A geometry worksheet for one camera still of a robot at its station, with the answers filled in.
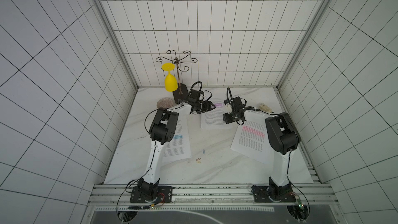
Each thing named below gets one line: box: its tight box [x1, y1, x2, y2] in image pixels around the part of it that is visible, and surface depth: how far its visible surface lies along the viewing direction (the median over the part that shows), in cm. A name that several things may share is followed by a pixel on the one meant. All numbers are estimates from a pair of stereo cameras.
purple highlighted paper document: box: [201, 98, 234, 130], surface depth 102 cm
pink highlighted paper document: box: [230, 110, 274, 165], surface depth 91 cm
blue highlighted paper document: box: [161, 115, 192, 164], surface depth 90 cm
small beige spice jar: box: [259, 102, 273, 114], surface depth 106 cm
